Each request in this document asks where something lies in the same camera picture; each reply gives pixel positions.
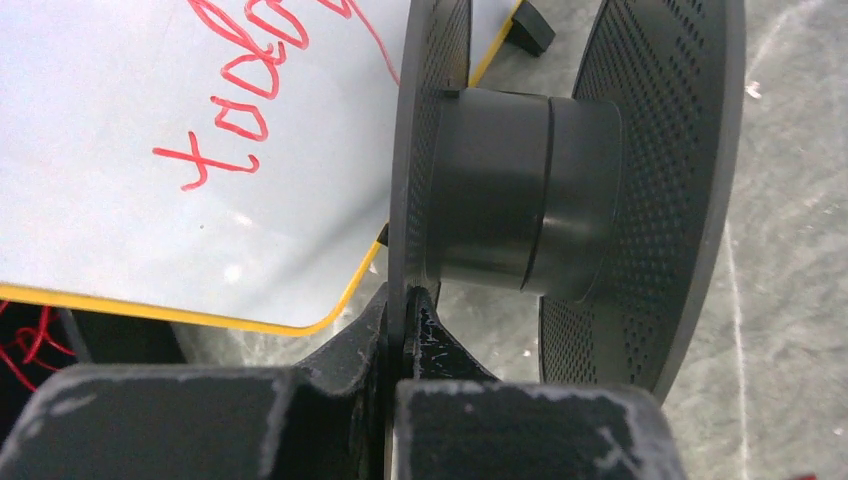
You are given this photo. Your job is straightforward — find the black perforated cable spool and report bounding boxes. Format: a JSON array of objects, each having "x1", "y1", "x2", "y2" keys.
[{"x1": 387, "y1": 1, "x2": 746, "y2": 399}]

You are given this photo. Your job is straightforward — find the black storage bin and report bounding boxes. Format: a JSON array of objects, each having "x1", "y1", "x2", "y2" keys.
[{"x1": 1, "y1": 300, "x2": 186, "y2": 438}]

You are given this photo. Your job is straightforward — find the yellow framed whiteboard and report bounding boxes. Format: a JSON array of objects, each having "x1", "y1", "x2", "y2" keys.
[{"x1": 0, "y1": 0, "x2": 526, "y2": 338}]

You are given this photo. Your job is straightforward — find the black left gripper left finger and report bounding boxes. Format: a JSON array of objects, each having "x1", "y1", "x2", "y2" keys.
[{"x1": 1, "y1": 287, "x2": 388, "y2": 479}]

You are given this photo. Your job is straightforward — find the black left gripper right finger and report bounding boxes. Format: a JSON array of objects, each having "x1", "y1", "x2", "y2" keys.
[{"x1": 394, "y1": 288, "x2": 686, "y2": 479}]

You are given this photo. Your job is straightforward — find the red cables bundle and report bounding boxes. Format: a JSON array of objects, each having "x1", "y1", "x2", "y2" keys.
[{"x1": 0, "y1": 301, "x2": 77, "y2": 392}]

